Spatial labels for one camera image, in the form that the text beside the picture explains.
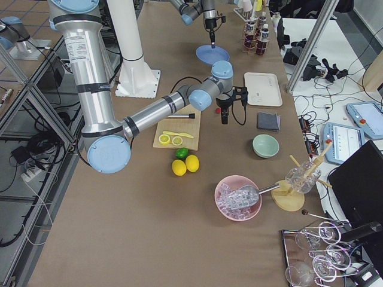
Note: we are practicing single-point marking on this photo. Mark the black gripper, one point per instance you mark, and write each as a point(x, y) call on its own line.
point(223, 103)
point(210, 23)

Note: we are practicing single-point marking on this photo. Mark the blue plate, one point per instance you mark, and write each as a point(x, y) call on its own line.
point(209, 55)

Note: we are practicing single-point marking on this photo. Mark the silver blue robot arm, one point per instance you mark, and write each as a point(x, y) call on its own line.
point(107, 140)
point(190, 13)

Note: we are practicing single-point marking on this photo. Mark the steel muddler black tip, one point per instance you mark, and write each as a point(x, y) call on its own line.
point(187, 116)

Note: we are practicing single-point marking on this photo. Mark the wooden cutting board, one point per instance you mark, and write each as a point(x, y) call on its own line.
point(180, 125)

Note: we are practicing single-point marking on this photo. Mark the dark drink bottle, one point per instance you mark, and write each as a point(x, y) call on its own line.
point(262, 20)
point(263, 40)
point(249, 34)

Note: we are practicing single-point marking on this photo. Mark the grey folded cloth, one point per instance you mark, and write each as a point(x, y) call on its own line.
point(267, 121)

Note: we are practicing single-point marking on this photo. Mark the cream rectangular tray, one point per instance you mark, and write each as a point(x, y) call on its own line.
point(263, 89)

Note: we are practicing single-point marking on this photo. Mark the yellow plastic knife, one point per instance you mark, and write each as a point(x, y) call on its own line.
point(182, 134)

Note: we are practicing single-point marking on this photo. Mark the mint green bowl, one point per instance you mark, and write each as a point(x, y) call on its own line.
point(265, 146)

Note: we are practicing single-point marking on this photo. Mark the lemon half slice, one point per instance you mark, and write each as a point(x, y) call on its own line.
point(164, 139)
point(177, 141)

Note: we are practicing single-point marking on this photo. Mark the green lime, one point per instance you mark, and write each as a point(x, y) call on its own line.
point(182, 153)

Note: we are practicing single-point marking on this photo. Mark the yellow lemon far side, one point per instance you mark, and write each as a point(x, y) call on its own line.
point(192, 163)

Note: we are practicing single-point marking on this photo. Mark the yellow lemon near lime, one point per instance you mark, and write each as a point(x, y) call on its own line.
point(179, 167)

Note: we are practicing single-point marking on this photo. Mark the pink bowl of ice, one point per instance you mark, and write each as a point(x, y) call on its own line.
point(232, 198)

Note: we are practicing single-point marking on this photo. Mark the metal ice scoop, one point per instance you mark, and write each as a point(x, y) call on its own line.
point(250, 195)

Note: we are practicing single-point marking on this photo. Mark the clear glass mug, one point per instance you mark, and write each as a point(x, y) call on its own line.
point(303, 178)

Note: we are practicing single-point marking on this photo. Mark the wooden cup stand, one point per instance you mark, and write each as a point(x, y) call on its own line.
point(286, 197)

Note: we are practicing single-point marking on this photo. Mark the blue teach pendant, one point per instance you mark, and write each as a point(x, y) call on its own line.
point(368, 117)
point(344, 140)

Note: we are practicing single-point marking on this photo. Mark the black laptop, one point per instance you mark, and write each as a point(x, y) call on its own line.
point(357, 185)

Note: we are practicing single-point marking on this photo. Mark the copper wire bottle rack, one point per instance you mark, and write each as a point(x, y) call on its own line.
point(256, 37)

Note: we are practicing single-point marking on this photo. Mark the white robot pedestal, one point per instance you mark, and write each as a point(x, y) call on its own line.
point(136, 78)

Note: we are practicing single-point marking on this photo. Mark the wire glass rack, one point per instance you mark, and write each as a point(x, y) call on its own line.
point(317, 255)

